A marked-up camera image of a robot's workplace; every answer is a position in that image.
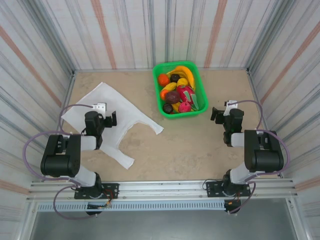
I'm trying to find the white plastic bag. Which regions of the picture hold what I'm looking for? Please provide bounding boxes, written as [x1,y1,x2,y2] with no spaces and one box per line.
[60,81,165,170]

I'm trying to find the large yellow banana bunch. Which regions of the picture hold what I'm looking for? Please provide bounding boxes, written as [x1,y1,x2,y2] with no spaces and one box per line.
[174,65,196,91]

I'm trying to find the maroon fake passion fruit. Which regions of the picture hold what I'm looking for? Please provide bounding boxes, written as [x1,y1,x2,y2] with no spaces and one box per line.
[164,90,181,105]

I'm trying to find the yellow fake mango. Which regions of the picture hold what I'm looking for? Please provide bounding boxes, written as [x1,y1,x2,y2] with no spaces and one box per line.
[159,82,178,93]

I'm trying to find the large orange fake tangerine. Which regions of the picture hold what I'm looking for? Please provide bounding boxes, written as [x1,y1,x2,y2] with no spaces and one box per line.
[157,73,170,87]

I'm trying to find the green plastic basket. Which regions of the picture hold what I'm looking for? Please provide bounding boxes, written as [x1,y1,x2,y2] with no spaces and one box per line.
[152,60,210,120]

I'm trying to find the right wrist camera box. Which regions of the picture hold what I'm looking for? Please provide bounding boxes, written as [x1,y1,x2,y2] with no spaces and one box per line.
[224,99,239,116]

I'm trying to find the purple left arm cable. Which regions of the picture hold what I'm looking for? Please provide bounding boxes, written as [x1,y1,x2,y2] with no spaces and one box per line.
[22,103,101,221]

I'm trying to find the aluminium left side frame bar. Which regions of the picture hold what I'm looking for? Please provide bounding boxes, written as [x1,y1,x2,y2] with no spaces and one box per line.
[60,70,77,112]

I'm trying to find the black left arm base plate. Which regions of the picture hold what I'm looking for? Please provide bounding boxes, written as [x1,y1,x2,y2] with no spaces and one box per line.
[74,183,120,200]

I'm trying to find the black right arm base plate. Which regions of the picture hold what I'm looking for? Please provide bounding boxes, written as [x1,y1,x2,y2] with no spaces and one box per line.
[204,180,252,199]

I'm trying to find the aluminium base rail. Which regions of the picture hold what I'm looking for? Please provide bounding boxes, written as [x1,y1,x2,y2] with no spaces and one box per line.
[26,177,299,202]

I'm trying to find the grey slotted cable duct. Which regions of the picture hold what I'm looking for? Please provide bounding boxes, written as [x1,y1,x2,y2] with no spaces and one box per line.
[36,201,227,213]

